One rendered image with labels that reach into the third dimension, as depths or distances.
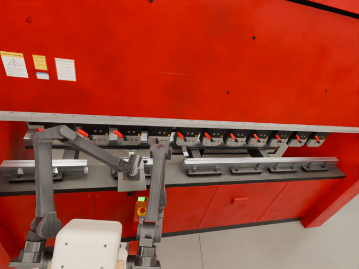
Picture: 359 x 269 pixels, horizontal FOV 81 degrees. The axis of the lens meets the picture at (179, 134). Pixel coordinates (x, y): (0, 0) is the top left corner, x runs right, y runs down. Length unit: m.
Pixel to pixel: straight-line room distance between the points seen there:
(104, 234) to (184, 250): 1.62
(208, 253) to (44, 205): 1.79
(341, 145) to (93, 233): 2.49
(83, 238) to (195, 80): 0.93
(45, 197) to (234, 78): 1.12
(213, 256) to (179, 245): 0.36
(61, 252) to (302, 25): 1.50
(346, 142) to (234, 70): 1.73
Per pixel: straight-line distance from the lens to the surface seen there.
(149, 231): 0.98
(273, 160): 2.13
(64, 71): 1.21
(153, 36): 1.12
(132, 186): 1.44
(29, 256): 1.04
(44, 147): 1.00
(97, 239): 0.84
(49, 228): 1.02
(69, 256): 0.88
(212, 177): 1.80
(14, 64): 1.26
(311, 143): 2.17
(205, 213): 2.17
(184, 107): 1.32
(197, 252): 2.43
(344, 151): 2.76
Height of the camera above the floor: 2.14
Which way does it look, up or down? 37 degrees down
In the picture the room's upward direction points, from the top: 15 degrees clockwise
